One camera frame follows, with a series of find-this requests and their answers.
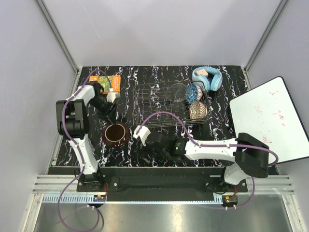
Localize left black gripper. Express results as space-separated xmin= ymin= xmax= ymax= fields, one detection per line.
xmin=88 ymin=97 xmax=118 ymax=125

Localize red floral plate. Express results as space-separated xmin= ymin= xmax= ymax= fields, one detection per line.
xmin=101 ymin=122 xmax=130 ymax=148

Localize wire dish rack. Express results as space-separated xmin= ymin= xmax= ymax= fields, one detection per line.
xmin=133 ymin=80 xmax=211 ymax=128

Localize beige patterned bowl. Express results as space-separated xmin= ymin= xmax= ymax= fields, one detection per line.
xmin=189 ymin=101 xmax=207 ymax=121

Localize clear glass bowl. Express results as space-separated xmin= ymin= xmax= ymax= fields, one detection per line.
xmin=165 ymin=83 xmax=188 ymax=102

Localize blue triangle pattern bowl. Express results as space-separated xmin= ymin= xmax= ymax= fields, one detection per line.
xmin=185 ymin=83 xmax=203 ymax=104

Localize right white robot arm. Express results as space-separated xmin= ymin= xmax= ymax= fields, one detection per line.
xmin=133 ymin=130 xmax=269 ymax=192

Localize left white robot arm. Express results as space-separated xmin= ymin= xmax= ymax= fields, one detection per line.
xmin=56 ymin=81 xmax=120 ymax=191

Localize orange book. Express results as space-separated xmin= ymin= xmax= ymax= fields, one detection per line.
xmin=89 ymin=75 xmax=121 ymax=94

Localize clear drinking glass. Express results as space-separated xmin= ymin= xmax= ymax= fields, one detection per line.
xmin=88 ymin=139 xmax=95 ymax=155

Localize pink cube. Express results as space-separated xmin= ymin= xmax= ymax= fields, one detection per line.
xmin=196 ymin=69 xmax=208 ymax=77

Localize light blue headphones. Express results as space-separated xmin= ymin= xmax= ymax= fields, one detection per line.
xmin=192 ymin=66 xmax=223 ymax=91

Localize white whiteboard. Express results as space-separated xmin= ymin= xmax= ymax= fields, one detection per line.
xmin=229 ymin=76 xmax=309 ymax=163

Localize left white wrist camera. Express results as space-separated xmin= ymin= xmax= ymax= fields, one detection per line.
xmin=106 ymin=88 xmax=120 ymax=103

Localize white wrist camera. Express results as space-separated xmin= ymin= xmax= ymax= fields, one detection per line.
xmin=133 ymin=126 xmax=151 ymax=146
xmin=106 ymin=88 xmax=120 ymax=103

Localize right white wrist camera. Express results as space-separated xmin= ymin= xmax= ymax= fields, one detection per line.
xmin=133 ymin=126 xmax=151 ymax=146

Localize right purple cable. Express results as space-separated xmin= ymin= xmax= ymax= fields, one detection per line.
xmin=135 ymin=111 xmax=280 ymax=210

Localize purple cable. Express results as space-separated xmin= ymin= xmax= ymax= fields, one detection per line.
xmin=135 ymin=111 xmax=280 ymax=210
xmin=57 ymin=69 xmax=114 ymax=232

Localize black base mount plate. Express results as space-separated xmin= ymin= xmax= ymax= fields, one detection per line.
xmin=77 ymin=167 xmax=248 ymax=193

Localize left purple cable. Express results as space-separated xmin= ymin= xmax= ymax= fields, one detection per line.
xmin=57 ymin=69 xmax=114 ymax=232

